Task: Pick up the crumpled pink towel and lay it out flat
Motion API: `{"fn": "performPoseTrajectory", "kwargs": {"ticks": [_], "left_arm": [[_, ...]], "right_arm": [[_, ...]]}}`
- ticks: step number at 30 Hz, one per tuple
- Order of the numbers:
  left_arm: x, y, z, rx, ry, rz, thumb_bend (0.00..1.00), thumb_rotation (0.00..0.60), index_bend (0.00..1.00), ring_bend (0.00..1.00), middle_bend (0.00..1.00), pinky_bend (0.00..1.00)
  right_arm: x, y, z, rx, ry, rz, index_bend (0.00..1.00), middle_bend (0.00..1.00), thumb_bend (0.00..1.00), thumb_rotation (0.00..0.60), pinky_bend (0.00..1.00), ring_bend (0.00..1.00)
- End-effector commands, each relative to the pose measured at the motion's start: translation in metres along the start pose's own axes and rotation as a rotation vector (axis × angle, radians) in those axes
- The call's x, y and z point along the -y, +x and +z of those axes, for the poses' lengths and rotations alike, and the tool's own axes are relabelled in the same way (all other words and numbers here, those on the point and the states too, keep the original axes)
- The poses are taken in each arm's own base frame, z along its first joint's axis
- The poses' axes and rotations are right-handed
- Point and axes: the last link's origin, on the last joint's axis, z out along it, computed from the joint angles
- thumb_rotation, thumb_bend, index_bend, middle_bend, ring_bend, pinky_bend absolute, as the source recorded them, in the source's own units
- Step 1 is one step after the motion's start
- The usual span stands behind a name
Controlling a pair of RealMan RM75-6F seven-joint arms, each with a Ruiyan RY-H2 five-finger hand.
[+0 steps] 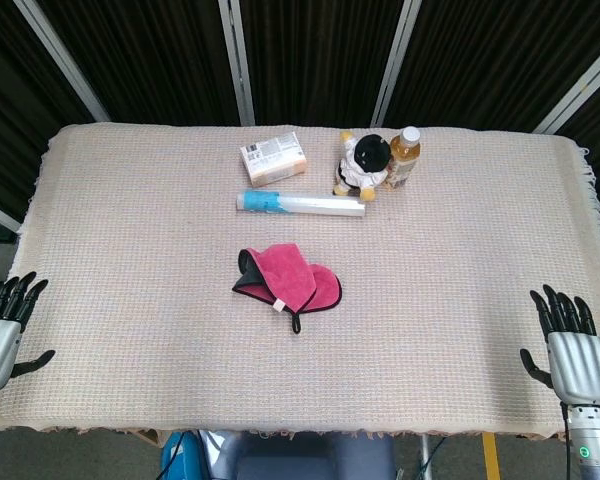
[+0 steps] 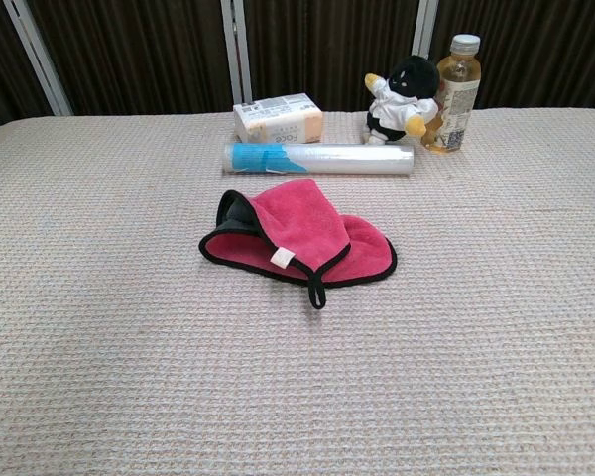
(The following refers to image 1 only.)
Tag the beige woven table mat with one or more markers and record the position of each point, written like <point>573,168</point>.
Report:
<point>155,300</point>

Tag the pink cloth with black trim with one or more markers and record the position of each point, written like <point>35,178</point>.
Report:
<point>285,272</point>

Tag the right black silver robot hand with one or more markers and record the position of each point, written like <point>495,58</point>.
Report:
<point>580,365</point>

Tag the plastic bag roll blue label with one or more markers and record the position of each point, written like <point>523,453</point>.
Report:
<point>310,204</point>

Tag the bright blue plastic object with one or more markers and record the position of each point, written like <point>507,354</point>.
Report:
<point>172,467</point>

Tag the small orange white carton box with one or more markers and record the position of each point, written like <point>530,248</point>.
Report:
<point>275,160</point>

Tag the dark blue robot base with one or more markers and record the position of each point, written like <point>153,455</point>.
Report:
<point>305,457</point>

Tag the amber tea bottle white cap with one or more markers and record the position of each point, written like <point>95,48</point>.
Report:
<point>404,157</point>

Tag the grey metal table leg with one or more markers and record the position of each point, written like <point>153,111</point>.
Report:
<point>424,457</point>

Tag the plush doll with black head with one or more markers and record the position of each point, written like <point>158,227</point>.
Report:
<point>362,162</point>

